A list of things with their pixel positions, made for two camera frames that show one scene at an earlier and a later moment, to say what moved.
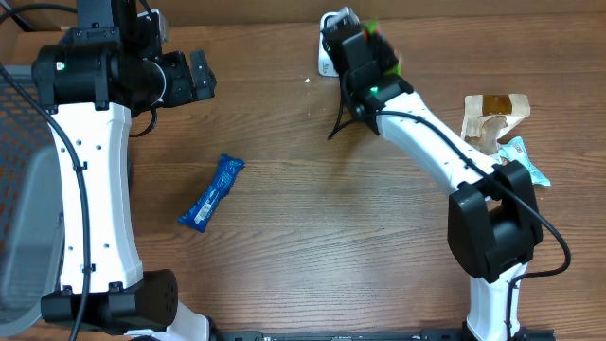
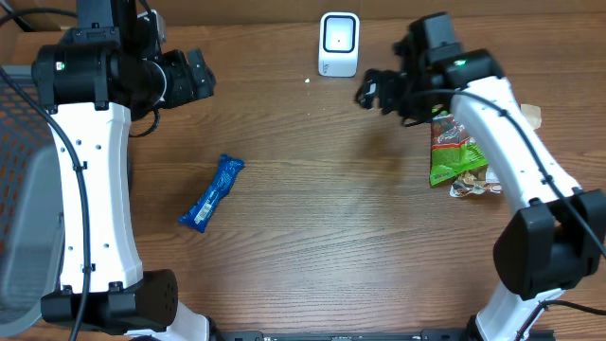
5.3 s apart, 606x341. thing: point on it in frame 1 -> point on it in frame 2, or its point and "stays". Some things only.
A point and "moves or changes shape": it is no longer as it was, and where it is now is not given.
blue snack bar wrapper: (197, 215) stays
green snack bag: (396, 68) moves or changes shape
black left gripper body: (180, 87) stays
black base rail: (365, 335) stays
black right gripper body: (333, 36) -> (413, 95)
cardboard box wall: (304, 16) stays
